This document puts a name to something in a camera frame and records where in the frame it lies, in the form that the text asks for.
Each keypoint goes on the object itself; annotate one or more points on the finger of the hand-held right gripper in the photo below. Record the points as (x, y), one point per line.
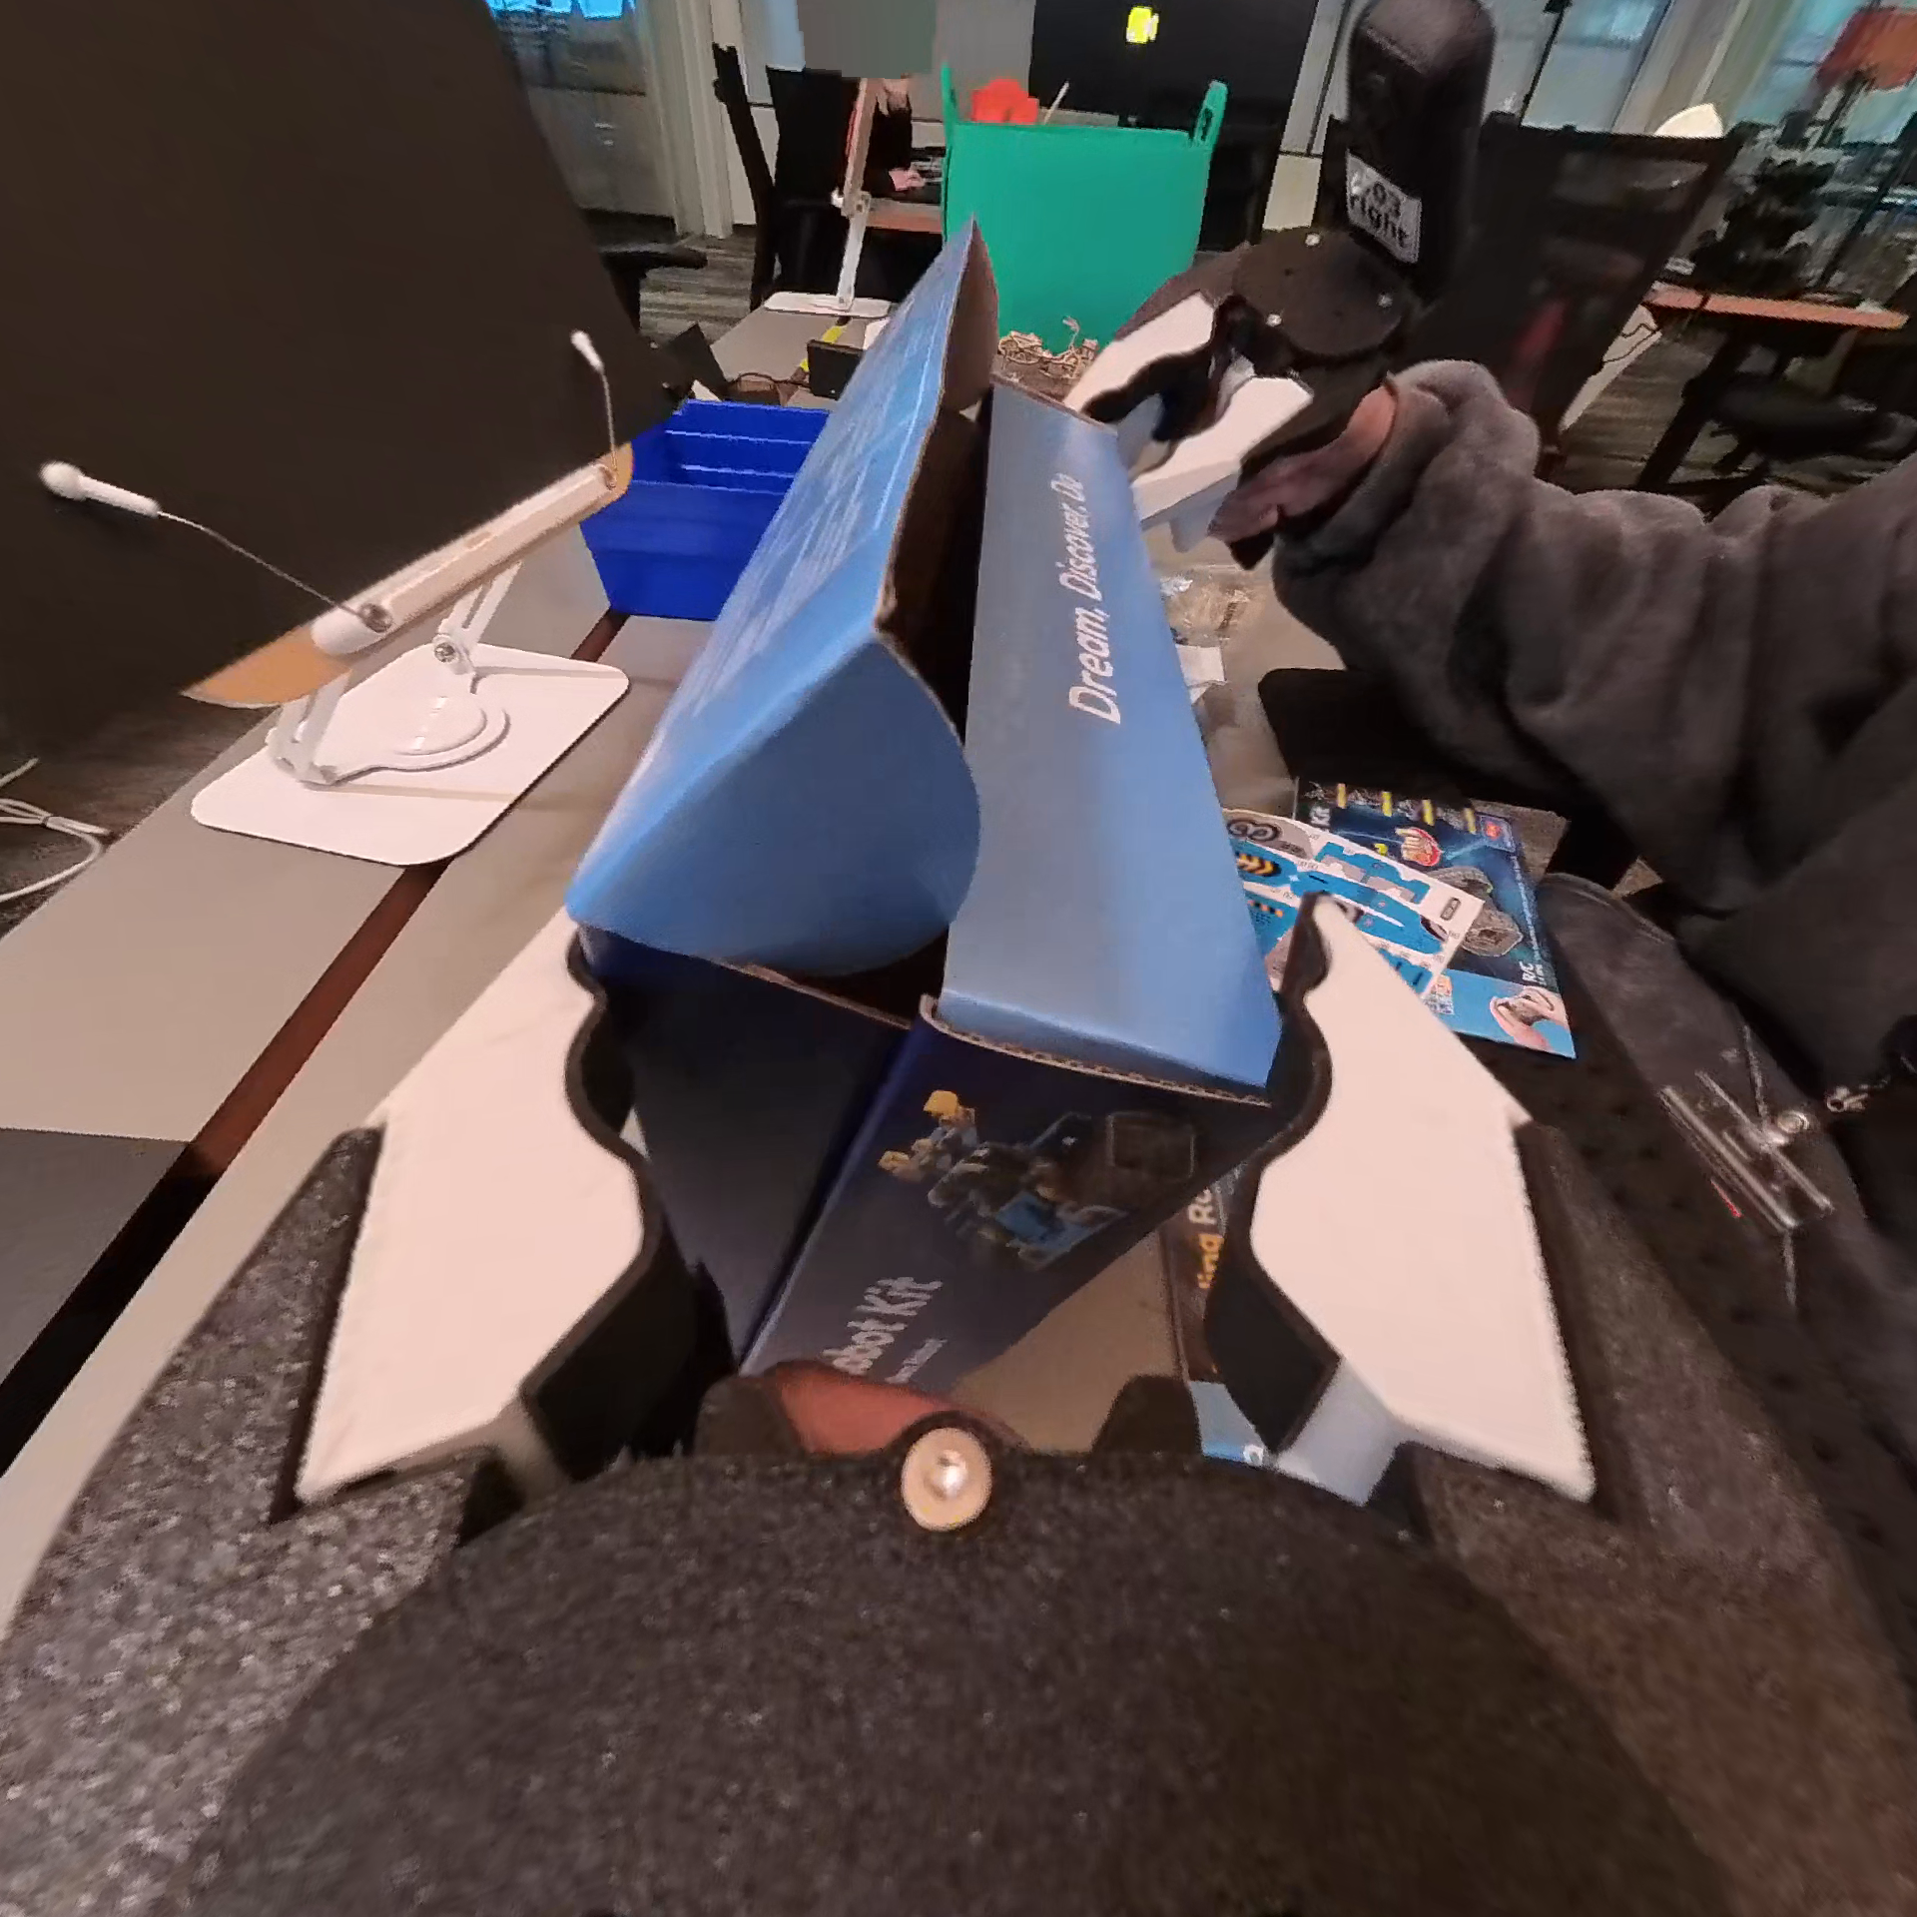
(1222, 441)
(1160, 352)

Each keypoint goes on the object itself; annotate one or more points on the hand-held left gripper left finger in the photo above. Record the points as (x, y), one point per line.
(464, 1242)

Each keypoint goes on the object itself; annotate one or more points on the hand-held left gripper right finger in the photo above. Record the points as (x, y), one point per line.
(1422, 1229)

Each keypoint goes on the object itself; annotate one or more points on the clear labelled parts bag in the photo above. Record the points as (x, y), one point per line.
(1205, 628)

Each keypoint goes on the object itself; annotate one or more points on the small blue leaflet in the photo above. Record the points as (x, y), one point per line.
(1514, 1003)

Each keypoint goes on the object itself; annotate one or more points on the blue robot kit box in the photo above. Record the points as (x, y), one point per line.
(1077, 748)

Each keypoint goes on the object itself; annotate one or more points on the blue sticker sheet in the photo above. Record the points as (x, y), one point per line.
(1364, 884)

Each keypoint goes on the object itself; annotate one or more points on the white desk stand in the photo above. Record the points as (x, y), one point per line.
(404, 748)
(856, 195)

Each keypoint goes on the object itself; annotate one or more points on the wooden top desk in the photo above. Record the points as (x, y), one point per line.
(1783, 307)

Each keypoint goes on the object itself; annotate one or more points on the person's right hand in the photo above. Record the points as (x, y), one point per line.
(1375, 434)

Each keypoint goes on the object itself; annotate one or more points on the wooden model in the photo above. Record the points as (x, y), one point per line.
(1047, 352)

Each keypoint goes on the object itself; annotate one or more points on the teal folder stand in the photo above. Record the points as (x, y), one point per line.
(1077, 210)

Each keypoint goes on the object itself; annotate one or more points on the black mesh office chair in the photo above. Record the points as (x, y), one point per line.
(1602, 254)

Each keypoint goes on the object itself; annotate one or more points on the black display board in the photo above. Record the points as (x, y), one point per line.
(1183, 37)

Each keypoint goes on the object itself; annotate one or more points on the small black box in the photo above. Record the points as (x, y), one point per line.
(839, 367)

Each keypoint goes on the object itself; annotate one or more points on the blue plastic bin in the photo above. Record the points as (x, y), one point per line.
(689, 509)

